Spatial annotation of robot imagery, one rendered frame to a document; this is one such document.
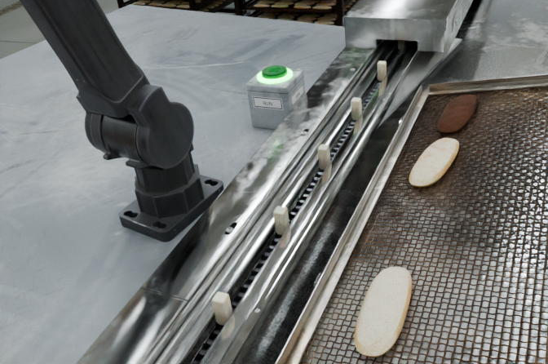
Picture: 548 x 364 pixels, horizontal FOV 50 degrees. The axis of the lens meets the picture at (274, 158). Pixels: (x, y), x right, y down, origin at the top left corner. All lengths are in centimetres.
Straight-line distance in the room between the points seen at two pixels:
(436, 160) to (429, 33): 42
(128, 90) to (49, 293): 24
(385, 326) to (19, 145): 74
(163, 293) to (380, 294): 22
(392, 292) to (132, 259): 34
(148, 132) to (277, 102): 30
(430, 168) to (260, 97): 35
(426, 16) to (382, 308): 66
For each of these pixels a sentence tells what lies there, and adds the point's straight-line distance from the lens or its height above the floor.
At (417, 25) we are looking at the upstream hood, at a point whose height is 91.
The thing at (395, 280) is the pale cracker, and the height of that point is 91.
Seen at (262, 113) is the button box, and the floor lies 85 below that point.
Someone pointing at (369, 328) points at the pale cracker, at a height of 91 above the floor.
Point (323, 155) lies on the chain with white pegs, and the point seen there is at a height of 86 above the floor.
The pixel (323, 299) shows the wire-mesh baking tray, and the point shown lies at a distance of 52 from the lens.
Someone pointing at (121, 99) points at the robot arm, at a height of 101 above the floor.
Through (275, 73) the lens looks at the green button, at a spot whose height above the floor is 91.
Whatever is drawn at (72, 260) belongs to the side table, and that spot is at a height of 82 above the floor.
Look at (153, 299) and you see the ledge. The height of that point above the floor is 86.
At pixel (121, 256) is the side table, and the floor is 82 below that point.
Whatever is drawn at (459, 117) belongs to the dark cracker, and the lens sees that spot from 74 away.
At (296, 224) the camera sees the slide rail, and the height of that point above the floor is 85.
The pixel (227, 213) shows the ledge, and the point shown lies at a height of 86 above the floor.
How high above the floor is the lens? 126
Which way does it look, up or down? 31 degrees down
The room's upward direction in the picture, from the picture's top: 8 degrees counter-clockwise
